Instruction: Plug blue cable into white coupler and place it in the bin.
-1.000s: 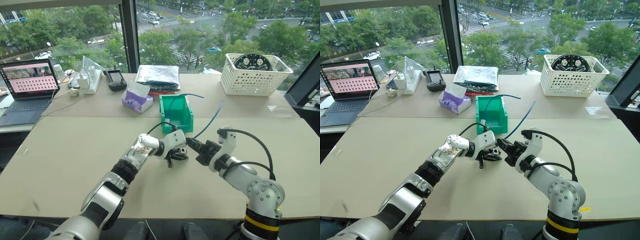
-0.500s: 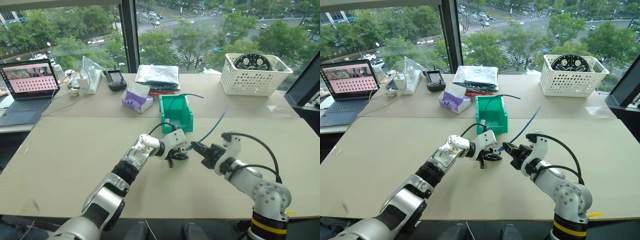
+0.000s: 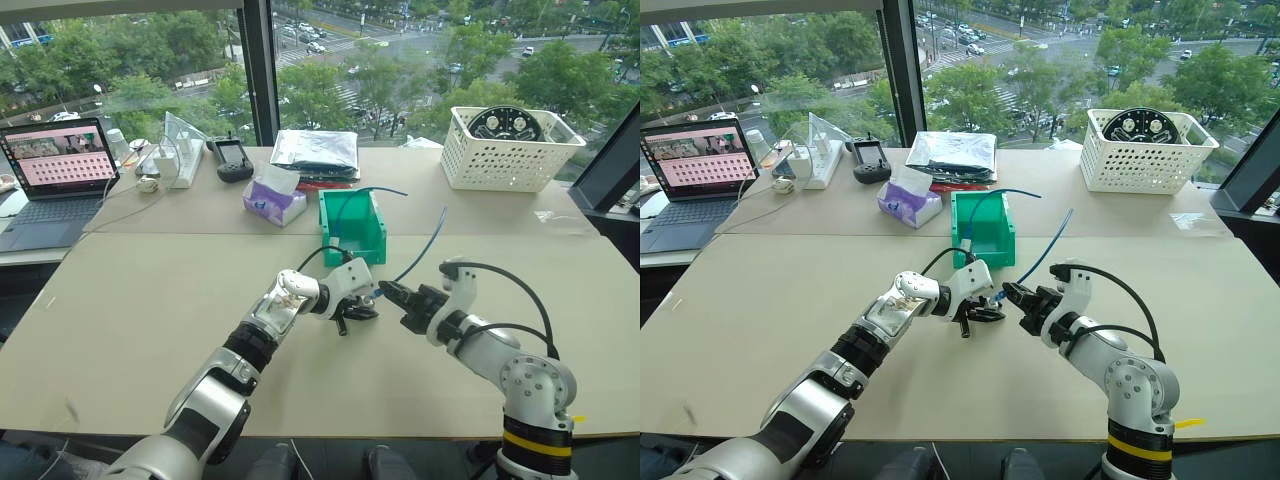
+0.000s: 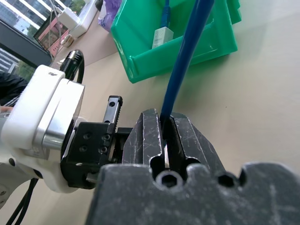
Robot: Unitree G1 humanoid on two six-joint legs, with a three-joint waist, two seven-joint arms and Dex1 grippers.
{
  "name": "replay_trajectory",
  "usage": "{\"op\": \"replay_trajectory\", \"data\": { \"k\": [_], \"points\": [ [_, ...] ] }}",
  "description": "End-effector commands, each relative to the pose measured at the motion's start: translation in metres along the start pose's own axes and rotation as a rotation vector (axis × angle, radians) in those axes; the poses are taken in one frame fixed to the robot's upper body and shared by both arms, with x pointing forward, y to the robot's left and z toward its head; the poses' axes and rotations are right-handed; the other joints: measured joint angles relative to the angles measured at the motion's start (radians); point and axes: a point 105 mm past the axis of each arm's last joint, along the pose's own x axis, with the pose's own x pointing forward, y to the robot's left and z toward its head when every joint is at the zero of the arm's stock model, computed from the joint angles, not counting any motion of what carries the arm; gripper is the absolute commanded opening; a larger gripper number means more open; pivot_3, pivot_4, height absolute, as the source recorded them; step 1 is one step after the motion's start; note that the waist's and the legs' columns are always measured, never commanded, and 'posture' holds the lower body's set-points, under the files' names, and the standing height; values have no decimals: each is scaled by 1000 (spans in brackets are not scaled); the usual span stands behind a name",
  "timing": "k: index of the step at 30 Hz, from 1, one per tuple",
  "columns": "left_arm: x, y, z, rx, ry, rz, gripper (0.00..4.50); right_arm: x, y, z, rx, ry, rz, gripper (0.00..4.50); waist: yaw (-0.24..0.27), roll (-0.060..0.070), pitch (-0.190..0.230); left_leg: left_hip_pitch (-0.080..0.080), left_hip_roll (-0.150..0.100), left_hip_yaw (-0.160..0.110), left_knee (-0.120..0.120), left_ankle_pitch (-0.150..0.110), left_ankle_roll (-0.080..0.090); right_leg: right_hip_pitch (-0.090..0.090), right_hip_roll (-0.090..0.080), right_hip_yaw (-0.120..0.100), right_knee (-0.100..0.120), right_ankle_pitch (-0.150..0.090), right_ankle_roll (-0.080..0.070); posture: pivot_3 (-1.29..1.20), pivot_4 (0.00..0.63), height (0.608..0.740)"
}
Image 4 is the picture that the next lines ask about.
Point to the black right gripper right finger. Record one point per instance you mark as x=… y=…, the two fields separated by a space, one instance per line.
x=194 y=145

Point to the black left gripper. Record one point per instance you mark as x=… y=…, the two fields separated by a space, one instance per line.
x=89 y=150

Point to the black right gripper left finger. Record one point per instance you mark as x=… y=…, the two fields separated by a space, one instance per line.
x=143 y=140

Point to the green plastic bin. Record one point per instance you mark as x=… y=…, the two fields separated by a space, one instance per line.
x=235 y=11
x=150 y=63

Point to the white coupler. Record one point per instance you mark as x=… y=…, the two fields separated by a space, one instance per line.
x=161 y=37

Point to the small beige round object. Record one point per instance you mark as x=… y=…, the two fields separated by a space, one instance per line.
x=66 y=40

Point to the white box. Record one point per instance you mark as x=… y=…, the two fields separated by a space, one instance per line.
x=85 y=20

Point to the purple plastic bag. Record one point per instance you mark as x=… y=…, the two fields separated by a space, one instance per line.
x=107 y=14

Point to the black framed pink picture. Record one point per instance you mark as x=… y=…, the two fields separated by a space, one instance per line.
x=50 y=35

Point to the white power adapter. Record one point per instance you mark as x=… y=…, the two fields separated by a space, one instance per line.
x=69 y=18

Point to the person in dark clothing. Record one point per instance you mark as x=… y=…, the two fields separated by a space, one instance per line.
x=11 y=86

